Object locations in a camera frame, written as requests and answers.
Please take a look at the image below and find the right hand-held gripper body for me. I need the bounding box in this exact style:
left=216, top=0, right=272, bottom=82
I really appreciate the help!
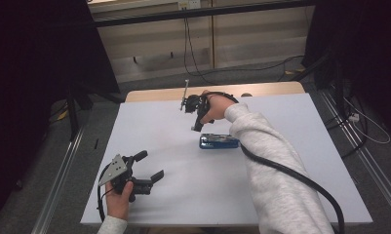
left=179, top=79, right=211, bottom=115

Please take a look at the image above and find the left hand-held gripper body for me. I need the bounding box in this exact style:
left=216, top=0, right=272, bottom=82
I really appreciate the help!
left=98, top=153, right=154, bottom=204

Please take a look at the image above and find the blue case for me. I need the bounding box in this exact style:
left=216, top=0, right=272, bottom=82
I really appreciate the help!
left=198, top=133, right=241, bottom=150

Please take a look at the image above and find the person's right hand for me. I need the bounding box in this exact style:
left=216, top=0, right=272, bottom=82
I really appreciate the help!
left=199, top=90, right=237, bottom=125

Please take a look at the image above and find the person's left hand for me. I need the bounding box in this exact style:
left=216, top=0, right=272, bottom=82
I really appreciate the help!
left=104, top=180, right=135, bottom=222

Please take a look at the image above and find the white table board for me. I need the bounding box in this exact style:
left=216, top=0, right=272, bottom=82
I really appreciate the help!
left=80, top=92, right=373, bottom=227

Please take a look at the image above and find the black metal stand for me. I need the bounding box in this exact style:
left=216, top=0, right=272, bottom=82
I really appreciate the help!
left=65, top=82, right=126, bottom=141

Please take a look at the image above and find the wooden cabinet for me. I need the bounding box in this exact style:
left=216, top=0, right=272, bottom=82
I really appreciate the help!
left=88, top=0, right=316, bottom=84

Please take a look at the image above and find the black horizontal bar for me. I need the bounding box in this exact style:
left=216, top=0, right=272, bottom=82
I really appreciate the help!
left=91, top=0, right=315, bottom=29

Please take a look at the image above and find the black curtain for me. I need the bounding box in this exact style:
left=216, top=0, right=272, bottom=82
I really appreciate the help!
left=301, top=0, right=391, bottom=139
left=0, top=0, right=120, bottom=225

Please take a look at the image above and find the left hand-held gripper cable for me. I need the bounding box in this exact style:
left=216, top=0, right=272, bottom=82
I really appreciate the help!
left=97, top=164, right=112, bottom=222

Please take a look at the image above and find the hand-held gripper cable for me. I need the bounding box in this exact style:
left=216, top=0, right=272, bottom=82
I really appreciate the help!
left=97, top=164, right=112, bottom=222
left=201, top=91, right=346, bottom=234

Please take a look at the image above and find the black wall cable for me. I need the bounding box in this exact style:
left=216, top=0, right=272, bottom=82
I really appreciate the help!
left=182, top=17, right=306, bottom=86

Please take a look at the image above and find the metal floor rail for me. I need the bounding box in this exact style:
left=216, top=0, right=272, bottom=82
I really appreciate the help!
left=319, top=90, right=391, bottom=213
left=31, top=126, right=86, bottom=234

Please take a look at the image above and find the white wall socket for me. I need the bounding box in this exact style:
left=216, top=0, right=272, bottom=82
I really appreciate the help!
left=177, top=0, right=203, bottom=11

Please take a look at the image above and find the right hand-held gripper cable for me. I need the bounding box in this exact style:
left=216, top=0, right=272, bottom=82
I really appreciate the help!
left=201, top=91, right=346, bottom=234

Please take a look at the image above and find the black floor cable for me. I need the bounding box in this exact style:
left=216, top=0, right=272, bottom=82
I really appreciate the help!
left=324, top=106, right=369, bottom=160

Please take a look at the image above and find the white cable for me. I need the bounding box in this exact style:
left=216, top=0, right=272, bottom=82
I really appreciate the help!
left=343, top=97, right=391, bottom=145

